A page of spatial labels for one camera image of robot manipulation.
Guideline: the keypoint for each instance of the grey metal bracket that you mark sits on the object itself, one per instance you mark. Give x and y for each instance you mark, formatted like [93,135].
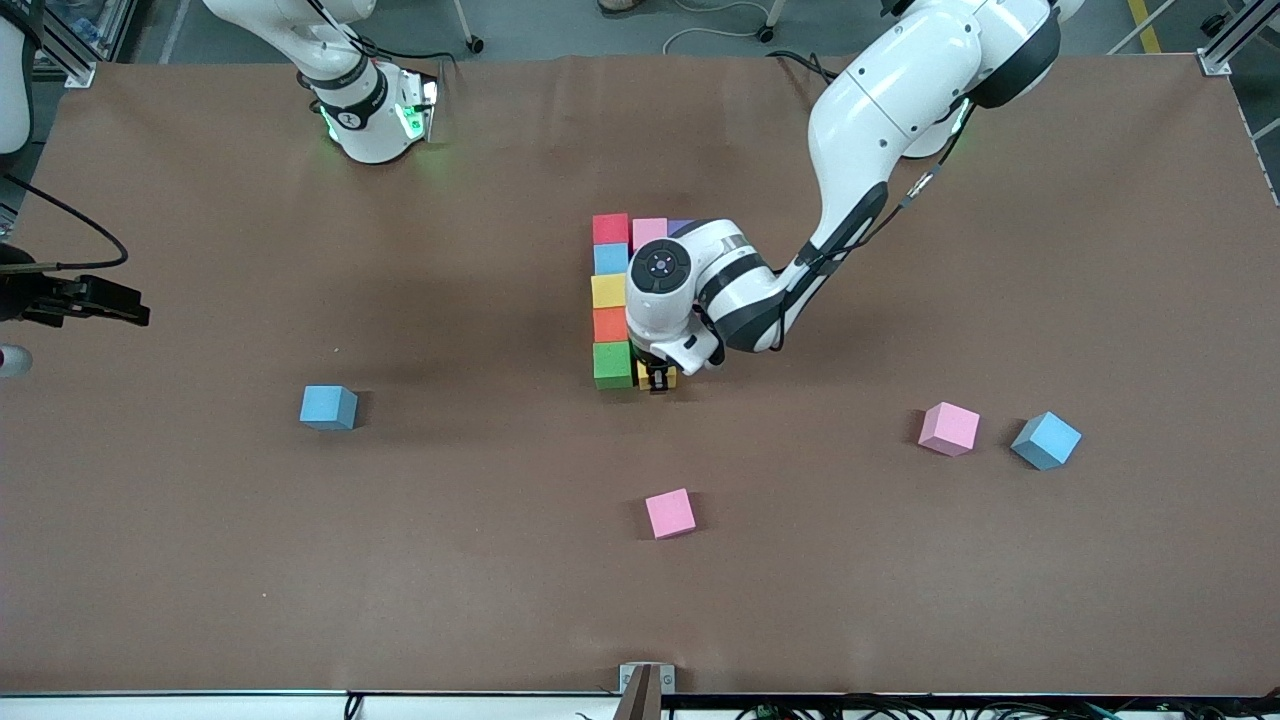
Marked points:
[628,680]

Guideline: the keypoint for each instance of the orange foam cube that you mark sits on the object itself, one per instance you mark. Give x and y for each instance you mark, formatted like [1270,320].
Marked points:
[609,324]

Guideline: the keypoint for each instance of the brown table cover sheet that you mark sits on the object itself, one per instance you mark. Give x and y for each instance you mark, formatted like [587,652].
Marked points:
[200,550]

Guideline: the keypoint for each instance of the pink foam cube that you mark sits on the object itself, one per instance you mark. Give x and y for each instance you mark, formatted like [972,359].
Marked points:
[670,513]
[648,232]
[950,428]

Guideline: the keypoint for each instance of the aluminium frame post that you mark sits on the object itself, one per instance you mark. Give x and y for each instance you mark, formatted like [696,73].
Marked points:
[1215,62]
[78,72]

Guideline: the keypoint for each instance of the light blue foam cube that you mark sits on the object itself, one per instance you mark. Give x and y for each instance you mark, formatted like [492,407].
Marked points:
[611,259]
[327,406]
[1046,440]

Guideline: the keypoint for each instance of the walking person's leg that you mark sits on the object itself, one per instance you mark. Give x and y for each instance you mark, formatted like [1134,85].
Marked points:
[620,5]

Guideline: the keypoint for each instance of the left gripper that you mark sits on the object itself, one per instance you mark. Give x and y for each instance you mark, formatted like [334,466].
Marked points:
[657,376]

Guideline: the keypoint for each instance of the yellow foam cube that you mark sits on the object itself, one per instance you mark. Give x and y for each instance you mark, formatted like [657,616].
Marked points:
[673,378]
[608,290]

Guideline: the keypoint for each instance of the red foam cube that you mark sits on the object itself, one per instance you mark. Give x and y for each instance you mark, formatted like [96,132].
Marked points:
[611,229]

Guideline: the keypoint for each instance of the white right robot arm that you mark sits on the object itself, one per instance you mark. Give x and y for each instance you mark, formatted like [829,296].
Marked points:
[370,130]

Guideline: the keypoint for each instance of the green foam cube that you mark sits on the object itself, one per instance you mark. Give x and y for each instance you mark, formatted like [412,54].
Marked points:
[612,362]

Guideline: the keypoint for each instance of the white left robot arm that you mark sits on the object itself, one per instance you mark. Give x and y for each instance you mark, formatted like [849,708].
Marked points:
[900,90]

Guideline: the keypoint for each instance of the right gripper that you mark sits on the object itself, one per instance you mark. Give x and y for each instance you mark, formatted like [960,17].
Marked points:
[35,296]

